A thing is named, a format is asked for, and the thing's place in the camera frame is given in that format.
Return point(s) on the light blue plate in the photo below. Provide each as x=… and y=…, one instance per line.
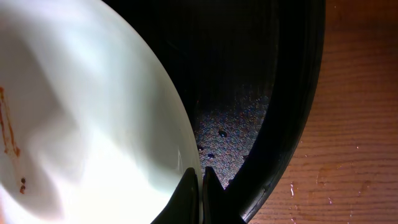
x=92, y=127

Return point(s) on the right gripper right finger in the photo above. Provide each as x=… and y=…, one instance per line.
x=216, y=208

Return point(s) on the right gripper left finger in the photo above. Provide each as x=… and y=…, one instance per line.
x=183, y=206

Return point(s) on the black round tray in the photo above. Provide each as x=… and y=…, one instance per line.
x=246, y=72

